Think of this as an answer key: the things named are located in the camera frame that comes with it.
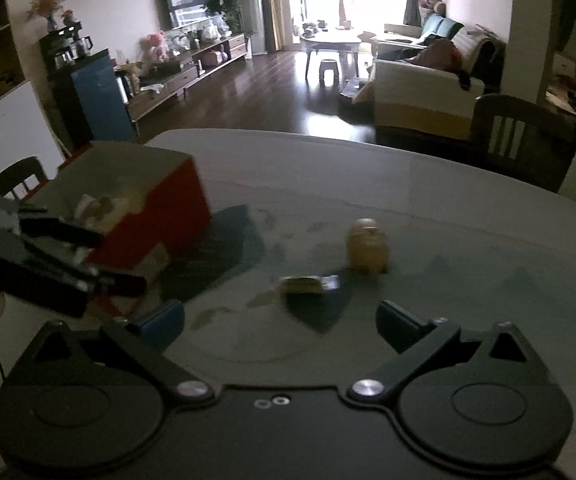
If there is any red cardboard box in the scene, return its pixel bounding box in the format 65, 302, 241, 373
30, 142, 212, 292

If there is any beige striped sofa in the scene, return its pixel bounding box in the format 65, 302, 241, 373
367, 27, 505, 141

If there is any pink plush toy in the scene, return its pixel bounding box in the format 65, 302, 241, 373
140, 30, 169, 63

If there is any teal sofa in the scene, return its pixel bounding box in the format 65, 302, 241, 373
384, 12, 464, 44

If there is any wooden tv cabinet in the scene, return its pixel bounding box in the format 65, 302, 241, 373
127, 34, 249, 122

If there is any black coffee machine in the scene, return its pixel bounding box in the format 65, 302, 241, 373
39, 22, 94, 72

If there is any black dining chair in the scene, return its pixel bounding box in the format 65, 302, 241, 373
468, 94, 576, 193

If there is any white coffee table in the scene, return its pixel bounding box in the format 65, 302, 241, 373
300, 30, 361, 77

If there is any black chair left side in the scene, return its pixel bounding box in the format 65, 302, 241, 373
0, 156, 48, 202

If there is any small dark snack packet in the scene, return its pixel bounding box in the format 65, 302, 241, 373
276, 274, 341, 295

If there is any blue cabinet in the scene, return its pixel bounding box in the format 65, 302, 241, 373
52, 49, 136, 151

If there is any yellow round toy figure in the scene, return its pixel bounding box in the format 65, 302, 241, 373
346, 218, 390, 275

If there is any small grey stool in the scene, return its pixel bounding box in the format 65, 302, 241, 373
318, 58, 340, 87

